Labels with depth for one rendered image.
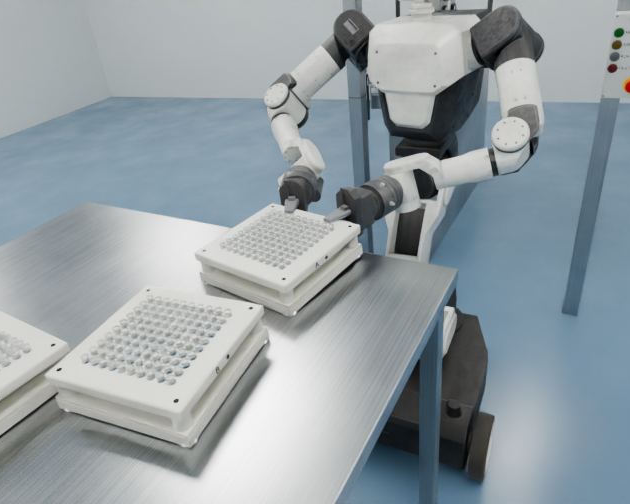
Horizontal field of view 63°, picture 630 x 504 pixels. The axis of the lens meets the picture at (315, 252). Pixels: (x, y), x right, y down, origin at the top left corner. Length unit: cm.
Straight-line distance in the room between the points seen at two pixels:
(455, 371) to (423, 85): 99
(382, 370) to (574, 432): 127
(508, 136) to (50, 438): 102
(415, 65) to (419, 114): 13
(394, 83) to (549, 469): 127
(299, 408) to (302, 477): 12
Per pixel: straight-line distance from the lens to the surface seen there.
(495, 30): 136
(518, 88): 128
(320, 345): 89
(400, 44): 140
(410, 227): 153
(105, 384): 82
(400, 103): 145
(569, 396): 214
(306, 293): 97
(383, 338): 89
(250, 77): 648
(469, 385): 186
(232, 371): 83
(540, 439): 198
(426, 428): 131
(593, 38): 549
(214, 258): 104
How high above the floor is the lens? 147
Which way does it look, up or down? 30 degrees down
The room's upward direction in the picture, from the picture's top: 6 degrees counter-clockwise
